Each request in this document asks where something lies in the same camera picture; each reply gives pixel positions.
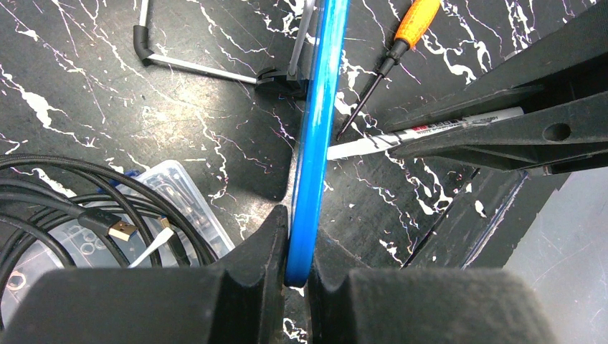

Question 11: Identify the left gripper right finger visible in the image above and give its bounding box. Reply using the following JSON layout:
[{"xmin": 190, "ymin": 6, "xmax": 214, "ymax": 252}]
[{"xmin": 307, "ymin": 232, "xmax": 556, "ymax": 343}]

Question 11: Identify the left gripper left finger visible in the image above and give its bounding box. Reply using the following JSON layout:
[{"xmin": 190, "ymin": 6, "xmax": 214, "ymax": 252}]
[{"xmin": 1, "ymin": 205, "xmax": 289, "ymax": 343}]

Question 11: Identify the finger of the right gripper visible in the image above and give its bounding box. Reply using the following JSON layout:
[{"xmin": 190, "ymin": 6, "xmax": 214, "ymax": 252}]
[
  {"xmin": 389, "ymin": 92, "xmax": 607, "ymax": 174},
  {"xmin": 384, "ymin": 1, "xmax": 607, "ymax": 131}
]

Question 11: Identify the blue framed whiteboard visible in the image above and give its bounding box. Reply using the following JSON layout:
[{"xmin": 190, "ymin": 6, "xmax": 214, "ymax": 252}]
[{"xmin": 133, "ymin": 0, "xmax": 351, "ymax": 288}]

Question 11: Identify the clear plastic box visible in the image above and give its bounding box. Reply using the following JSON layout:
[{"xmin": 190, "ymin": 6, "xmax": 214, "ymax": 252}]
[{"xmin": 1, "ymin": 160, "xmax": 234, "ymax": 325}]

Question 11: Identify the orange handled screwdriver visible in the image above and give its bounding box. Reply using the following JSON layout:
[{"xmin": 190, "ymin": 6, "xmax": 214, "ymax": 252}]
[{"xmin": 336, "ymin": 0, "xmax": 441, "ymax": 140}]

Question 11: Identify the coiled black cable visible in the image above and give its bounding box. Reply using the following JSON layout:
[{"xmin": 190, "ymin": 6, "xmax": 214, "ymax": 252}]
[{"xmin": 0, "ymin": 154, "xmax": 219, "ymax": 305}]

